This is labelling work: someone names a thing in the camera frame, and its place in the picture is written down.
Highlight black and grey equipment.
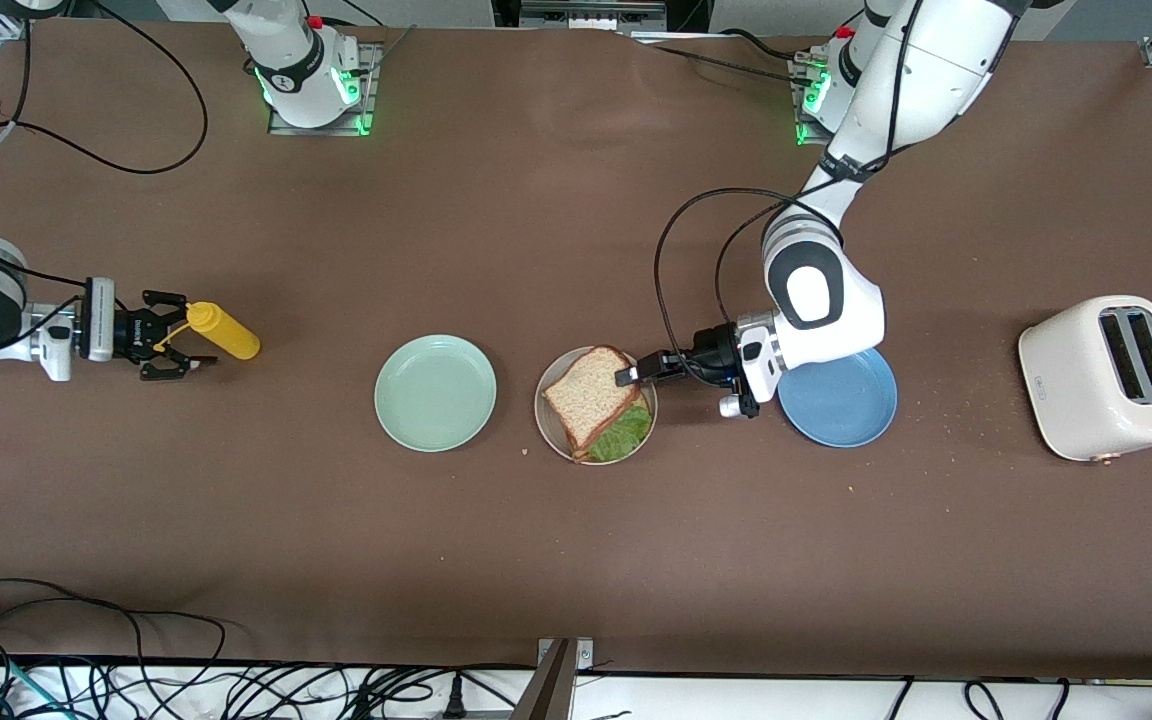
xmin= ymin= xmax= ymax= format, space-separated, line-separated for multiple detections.
xmin=492 ymin=0 xmax=712 ymax=36

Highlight white two-slot toaster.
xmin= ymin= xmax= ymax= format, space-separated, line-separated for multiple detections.
xmin=1018 ymin=295 xmax=1152 ymax=464

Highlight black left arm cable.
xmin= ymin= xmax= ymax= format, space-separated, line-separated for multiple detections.
xmin=653 ymin=188 xmax=842 ymax=376

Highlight mint green plate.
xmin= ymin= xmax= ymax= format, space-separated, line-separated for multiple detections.
xmin=374 ymin=334 xmax=498 ymax=453

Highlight black arcing cable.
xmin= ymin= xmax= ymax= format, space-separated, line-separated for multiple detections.
xmin=0 ymin=578 xmax=227 ymax=701

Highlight blue plate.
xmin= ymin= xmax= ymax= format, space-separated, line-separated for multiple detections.
xmin=778 ymin=347 xmax=899 ymax=448

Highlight small metal bracket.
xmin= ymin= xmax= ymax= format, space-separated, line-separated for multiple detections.
xmin=536 ymin=637 xmax=595 ymax=671

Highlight beige plate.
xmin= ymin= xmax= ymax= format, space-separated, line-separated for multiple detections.
xmin=534 ymin=345 xmax=658 ymax=465

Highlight long black looping cable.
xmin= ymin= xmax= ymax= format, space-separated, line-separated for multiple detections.
xmin=0 ymin=0 xmax=209 ymax=176

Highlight green lettuce leaf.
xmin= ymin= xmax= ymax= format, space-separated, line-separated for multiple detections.
xmin=588 ymin=398 xmax=653 ymax=463

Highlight yellow mustard squeeze bottle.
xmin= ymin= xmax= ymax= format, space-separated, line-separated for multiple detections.
xmin=154 ymin=300 xmax=261 ymax=363

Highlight thin dark cable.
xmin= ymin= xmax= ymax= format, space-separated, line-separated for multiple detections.
xmin=626 ymin=30 xmax=817 ymax=86

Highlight dark metal pole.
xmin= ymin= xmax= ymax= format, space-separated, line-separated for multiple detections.
xmin=509 ymin=640 xmax=577 ymax=720

